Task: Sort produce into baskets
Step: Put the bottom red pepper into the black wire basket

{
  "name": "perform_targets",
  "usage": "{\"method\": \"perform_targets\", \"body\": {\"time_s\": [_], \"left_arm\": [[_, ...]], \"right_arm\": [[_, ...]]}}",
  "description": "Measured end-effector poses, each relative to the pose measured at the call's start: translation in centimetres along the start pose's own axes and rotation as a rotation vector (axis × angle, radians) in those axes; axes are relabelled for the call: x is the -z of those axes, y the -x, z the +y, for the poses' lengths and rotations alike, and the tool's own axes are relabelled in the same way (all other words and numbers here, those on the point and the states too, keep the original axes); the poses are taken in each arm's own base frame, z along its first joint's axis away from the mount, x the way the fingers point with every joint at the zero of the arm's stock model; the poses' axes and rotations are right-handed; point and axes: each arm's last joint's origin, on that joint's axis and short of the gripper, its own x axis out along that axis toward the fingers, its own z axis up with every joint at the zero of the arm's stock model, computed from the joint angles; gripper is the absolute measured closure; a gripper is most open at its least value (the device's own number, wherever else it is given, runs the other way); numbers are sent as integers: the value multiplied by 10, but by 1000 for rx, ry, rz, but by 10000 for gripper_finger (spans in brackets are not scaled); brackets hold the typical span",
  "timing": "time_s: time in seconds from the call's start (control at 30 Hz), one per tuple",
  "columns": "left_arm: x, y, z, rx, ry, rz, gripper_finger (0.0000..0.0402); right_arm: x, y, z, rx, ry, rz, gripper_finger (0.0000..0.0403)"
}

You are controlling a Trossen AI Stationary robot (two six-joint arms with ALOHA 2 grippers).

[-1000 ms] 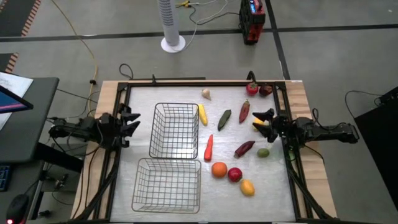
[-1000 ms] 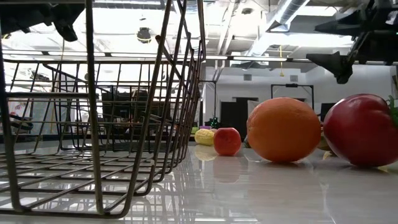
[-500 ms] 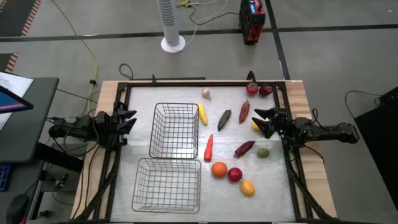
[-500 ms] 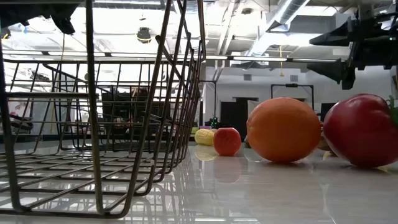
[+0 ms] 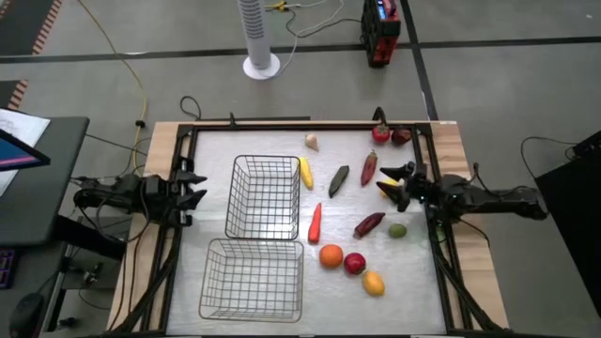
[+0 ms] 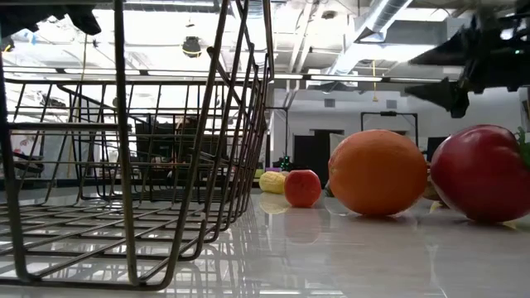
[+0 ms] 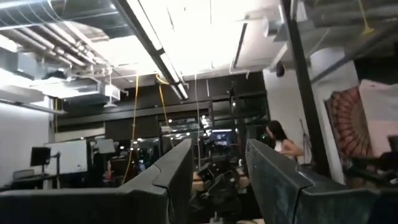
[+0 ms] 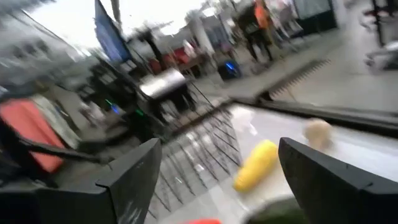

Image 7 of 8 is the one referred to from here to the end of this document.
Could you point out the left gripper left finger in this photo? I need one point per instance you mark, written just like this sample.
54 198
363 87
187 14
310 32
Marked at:
149 199

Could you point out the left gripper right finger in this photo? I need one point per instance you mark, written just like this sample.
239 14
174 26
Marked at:
286 193

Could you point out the person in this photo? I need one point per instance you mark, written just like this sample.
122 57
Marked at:
284 144

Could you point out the white whiteboard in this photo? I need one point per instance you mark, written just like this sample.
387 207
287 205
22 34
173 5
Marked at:
70 157

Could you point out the black computer monitor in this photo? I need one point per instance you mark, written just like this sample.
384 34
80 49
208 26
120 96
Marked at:
40 156

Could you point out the long ceiling light strip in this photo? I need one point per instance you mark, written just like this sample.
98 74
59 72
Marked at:
161 59

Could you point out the red patterned wall tapestry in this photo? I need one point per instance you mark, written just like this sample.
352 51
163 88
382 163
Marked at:
349 124

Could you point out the black metal post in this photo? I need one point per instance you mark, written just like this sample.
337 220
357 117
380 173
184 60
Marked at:
306 93

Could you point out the silver ceiling air duct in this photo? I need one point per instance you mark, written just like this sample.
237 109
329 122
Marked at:
28 12

